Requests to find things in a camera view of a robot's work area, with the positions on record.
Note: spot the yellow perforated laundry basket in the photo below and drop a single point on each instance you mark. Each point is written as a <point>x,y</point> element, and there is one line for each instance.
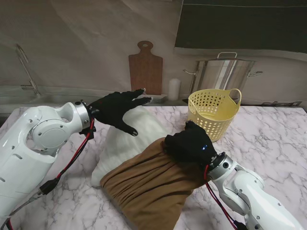
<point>216,112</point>

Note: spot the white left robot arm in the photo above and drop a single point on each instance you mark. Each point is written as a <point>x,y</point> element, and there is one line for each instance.
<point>31,148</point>

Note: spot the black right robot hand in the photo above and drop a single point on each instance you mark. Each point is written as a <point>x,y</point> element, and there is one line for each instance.
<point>192,146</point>

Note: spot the white pillow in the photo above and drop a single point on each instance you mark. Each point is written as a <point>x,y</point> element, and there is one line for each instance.
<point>134,139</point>

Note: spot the brown wooden cutting board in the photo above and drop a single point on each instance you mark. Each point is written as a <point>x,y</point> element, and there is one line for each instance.
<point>145,72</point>

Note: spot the white pillar candle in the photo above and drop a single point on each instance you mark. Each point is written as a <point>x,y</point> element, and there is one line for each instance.
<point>174,89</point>

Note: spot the black stove grate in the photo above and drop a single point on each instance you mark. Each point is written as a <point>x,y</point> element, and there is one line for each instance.
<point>283,103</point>

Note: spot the large steel stock pot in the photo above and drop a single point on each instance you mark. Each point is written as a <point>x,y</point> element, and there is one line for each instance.
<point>223,74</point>

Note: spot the steel kitchen sink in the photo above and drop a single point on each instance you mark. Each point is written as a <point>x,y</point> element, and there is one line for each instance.
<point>67,98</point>

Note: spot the stack of white plates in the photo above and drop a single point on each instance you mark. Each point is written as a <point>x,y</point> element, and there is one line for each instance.
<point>158,98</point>

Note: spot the chrome kitchen faucet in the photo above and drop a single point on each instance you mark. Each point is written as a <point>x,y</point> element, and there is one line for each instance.
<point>26,69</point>

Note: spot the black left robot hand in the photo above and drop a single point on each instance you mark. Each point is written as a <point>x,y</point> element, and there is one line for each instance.
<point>115,112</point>

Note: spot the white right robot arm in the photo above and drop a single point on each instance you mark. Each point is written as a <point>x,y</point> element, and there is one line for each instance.
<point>249,196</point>

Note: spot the brown pillowcase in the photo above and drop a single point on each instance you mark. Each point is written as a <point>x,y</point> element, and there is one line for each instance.
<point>148,187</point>

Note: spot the dark range hood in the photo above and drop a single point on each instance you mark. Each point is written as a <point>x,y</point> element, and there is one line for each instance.
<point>239,26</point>

